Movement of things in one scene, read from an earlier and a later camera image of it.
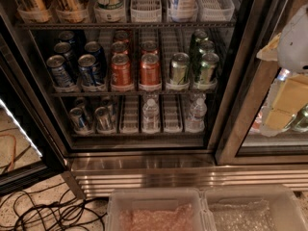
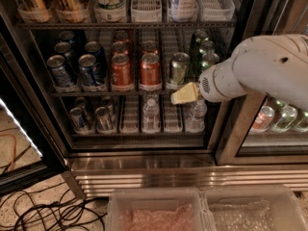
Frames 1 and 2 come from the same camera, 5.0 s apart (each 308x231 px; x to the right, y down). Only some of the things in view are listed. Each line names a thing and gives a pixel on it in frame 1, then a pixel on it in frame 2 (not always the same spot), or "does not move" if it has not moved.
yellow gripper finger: x=270 y=51 → x=187 y=93
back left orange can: x=121 y=35 does not move
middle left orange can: x=119 y=47 does not move
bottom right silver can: x=103 y=119 does not move
